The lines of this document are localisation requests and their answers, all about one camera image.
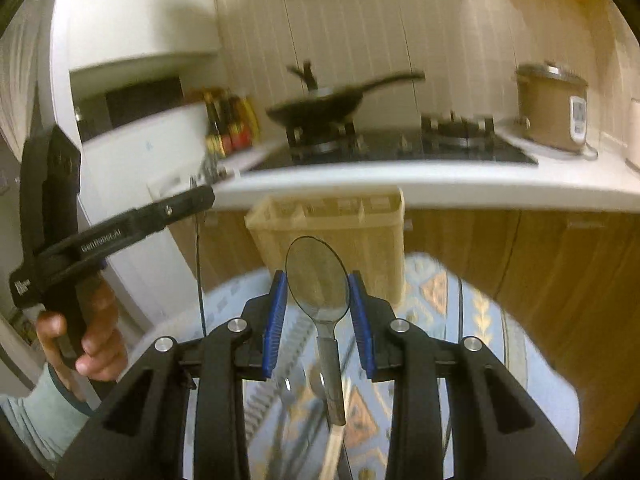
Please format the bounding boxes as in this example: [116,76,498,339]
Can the black spoon with metal handle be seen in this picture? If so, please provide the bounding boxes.
[285,235,350,426]

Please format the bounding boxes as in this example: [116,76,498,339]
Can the grey metal spoon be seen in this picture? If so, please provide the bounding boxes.
[308,363,326,403]

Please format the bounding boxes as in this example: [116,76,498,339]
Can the brown rice cooker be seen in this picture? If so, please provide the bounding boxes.
[515,61,588,153]

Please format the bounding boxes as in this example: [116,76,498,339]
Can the black wok pan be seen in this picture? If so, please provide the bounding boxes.
[266,61,425,128]

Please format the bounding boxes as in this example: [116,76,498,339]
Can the left hand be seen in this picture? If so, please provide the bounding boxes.
[36,278,128,391]

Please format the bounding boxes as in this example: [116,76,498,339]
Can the black gas stove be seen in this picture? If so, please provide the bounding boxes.
[250,114,537,172]

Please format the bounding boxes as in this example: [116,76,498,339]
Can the beige plastic utensil basket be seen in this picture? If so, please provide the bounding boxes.
[245,186,405,307]

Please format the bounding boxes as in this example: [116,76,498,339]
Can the sauce bottle yellow label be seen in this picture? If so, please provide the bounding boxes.
[204,93,227,158]

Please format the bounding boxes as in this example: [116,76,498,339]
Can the left forearm grey sleeve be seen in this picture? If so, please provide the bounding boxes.
[1,364,93,476]

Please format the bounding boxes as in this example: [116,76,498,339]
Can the sauce bottle red label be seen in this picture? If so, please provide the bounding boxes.
[229,96,252,151]

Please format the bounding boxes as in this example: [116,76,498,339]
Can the wooden chopstick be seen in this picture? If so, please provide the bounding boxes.
[319,425,345,480]

